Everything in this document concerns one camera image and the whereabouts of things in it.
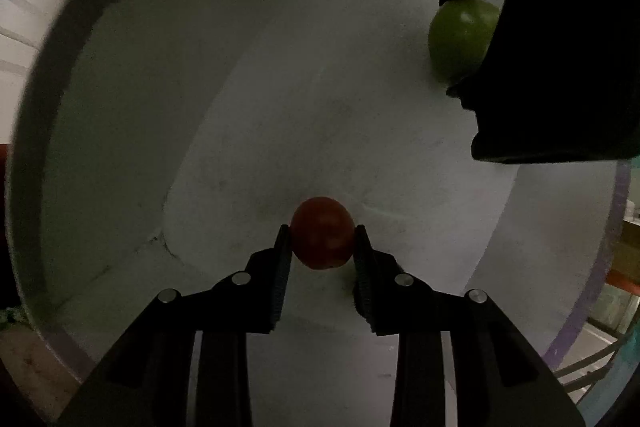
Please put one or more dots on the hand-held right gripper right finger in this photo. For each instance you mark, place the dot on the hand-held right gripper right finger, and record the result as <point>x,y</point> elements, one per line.
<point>362,282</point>

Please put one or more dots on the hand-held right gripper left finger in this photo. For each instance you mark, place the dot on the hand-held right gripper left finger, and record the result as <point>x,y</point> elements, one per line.
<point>282,279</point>

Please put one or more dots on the green apple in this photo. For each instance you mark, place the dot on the green apple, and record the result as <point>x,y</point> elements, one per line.
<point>457,38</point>

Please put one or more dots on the small red tomato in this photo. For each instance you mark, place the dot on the small red tomato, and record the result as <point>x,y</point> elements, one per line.
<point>322,232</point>

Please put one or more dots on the white container with purple rim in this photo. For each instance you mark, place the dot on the white container with purple rim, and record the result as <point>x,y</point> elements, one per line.
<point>300,107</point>

